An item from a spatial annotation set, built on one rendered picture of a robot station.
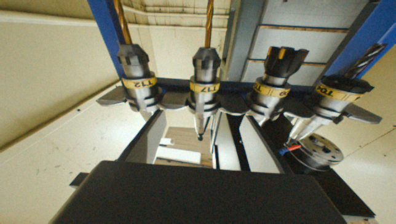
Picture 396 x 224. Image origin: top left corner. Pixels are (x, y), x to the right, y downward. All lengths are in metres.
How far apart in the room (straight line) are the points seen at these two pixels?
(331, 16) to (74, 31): 1.15
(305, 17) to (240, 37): 0.31
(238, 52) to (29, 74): 0.87
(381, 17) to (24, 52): 0.76
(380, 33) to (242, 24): 0.56
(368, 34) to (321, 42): 0.63
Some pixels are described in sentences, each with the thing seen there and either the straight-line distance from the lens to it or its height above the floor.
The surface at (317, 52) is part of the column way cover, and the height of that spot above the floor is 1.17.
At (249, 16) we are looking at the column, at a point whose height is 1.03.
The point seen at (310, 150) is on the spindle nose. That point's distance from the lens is 0.64.
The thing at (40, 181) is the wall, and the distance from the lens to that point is 0.62.
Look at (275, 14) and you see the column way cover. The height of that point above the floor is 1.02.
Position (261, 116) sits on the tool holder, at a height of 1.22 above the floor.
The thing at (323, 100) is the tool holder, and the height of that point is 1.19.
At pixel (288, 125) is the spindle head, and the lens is 0.94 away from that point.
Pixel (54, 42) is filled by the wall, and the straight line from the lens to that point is 0.62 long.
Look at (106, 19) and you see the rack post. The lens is 0.26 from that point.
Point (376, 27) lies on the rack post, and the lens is 0.35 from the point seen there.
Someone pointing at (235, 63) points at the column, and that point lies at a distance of 0.82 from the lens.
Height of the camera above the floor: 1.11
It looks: 38 degrees up
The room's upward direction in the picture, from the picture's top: 177 degrees counter-clockwise
